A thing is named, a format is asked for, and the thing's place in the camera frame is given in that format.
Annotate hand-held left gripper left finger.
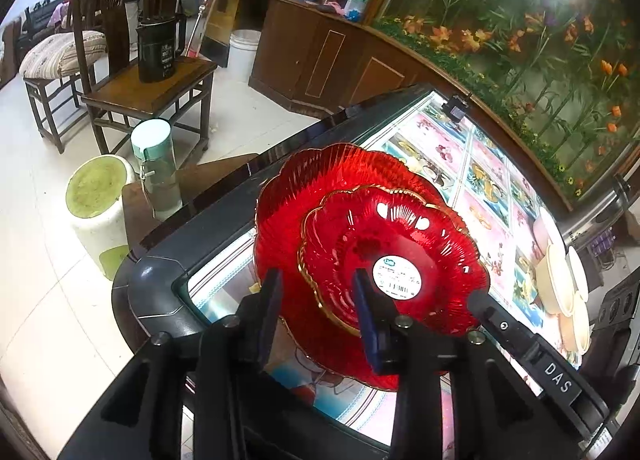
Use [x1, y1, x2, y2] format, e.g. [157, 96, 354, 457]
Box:
[57, 267, 286, 460]

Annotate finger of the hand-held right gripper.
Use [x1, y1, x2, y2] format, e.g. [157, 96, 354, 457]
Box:
[467, 287, 613, 436]

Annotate wooden cabinet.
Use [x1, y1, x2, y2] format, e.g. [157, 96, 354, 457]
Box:
[247, 0, 573, 211]

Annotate white plastic bucket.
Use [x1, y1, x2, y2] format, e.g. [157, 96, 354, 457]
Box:
[227, 30, 262, 84]

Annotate dark framed table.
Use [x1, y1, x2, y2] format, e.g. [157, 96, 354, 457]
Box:
[110, 82, 640, 460]

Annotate small red glass plate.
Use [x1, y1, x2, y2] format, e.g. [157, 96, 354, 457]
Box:
[298, 186, 491, 341]

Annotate small wooden table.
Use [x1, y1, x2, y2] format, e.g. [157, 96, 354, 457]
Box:
[121, 153, 261, 253]

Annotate broom handle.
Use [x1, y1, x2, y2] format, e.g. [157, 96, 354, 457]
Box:
[186, 0, 223, 59]

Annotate green lid water bottle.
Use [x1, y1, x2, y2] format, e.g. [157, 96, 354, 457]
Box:
[131, 119, 182, 221]

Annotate dark wooden chair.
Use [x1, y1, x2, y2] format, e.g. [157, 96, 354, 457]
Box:
[62, 0, 218, 161]

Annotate black pitcher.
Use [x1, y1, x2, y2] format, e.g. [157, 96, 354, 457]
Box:
[136, 0, 188, 84]

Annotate large red glass plate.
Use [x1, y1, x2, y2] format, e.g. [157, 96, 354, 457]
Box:
[252, 142, 486, 393]

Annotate green white packet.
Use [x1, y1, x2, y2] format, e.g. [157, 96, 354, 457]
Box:
[344, 0, 373, 23]

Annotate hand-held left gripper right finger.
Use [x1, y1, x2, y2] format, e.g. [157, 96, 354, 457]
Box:
[350, 270, 576, 460]

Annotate black table clip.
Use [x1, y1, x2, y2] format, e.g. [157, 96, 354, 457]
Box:
[442, 94, 473, 123]

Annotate printed fruit tablecloth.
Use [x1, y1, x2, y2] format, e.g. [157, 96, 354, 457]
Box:
[190, 94, 586, 446]

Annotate stainless steel flask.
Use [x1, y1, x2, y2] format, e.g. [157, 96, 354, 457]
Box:
[555, 175, 633, 261]

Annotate framed flower painting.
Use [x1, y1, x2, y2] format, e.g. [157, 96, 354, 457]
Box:
[372, 0, 640, 201]

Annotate cushioned wooden chair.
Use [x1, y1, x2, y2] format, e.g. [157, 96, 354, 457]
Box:
[19, 30, 108, 155]

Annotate white green stool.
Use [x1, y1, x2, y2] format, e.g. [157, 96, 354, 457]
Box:
[66, 155, 137, 281]

